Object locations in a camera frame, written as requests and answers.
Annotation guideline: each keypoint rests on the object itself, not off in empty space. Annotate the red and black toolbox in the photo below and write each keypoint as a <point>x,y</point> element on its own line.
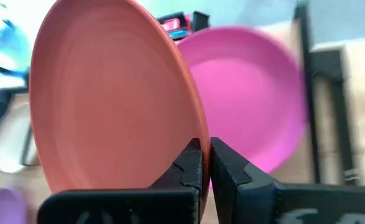
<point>182,26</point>

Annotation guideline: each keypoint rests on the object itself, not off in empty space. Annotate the magenta purple plate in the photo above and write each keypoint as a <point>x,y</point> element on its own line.
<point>248,99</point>

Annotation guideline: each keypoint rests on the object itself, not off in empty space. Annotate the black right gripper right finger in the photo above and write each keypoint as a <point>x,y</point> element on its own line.
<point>263,202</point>

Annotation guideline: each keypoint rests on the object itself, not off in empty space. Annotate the terracotta orange plate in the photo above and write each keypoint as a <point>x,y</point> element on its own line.
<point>107,93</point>

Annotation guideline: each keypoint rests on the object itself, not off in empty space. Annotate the pale lavender plate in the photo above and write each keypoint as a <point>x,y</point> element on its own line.
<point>2,207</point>

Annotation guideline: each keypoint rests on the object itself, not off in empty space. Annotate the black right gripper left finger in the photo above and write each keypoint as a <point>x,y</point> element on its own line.
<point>123,207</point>

